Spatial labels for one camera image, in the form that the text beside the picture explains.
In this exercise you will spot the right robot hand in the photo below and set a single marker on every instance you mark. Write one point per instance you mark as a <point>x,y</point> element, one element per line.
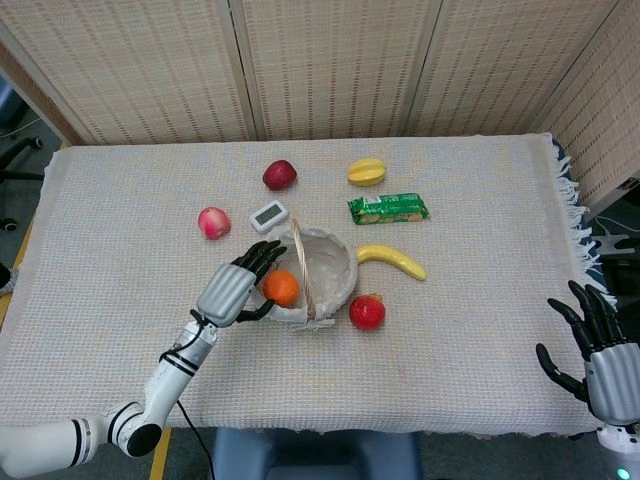
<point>600,370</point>

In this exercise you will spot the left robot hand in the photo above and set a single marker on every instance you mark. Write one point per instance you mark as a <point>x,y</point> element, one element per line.
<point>235,287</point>

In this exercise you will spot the orange fruit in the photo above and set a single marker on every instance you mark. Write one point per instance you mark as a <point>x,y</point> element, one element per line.
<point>281,288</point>

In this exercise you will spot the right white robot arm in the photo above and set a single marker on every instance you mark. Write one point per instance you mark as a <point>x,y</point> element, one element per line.
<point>617,440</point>

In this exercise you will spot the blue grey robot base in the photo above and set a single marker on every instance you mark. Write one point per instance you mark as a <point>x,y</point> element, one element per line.
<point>315,454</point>

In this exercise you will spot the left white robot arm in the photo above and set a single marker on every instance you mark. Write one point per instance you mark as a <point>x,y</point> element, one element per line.
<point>125,400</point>

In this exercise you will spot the grey woven basket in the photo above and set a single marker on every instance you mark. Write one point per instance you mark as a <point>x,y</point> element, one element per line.
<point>312,280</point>

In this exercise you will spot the white woven tablecloth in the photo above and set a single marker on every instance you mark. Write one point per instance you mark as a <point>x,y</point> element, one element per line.
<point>450,350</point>

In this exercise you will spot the pink peach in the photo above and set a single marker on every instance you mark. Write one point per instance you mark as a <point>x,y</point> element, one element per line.
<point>214,223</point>

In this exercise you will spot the white digital timer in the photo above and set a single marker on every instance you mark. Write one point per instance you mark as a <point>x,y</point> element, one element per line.
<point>270,215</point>

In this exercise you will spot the dark red apple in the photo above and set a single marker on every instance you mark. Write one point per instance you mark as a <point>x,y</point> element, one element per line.
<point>279,175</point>

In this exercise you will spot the white metal stand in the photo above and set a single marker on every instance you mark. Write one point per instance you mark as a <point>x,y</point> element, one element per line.
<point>617,239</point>

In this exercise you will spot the shiny red apple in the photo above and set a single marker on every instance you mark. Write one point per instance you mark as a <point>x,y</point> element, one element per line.
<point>367,312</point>

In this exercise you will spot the yellow banana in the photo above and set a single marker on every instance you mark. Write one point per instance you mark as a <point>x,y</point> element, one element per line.
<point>395,260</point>

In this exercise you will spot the green biscuit packet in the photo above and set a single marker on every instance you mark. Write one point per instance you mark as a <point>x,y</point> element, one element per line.
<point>389,209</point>

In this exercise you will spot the yellow starfruit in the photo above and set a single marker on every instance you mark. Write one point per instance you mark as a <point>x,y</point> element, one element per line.
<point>366,172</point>

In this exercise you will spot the bamboo folding screen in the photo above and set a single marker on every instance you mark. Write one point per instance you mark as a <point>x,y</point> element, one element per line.
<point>320,70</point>

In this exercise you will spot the black office chair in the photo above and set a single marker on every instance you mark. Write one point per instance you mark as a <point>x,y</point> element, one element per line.
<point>14,170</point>

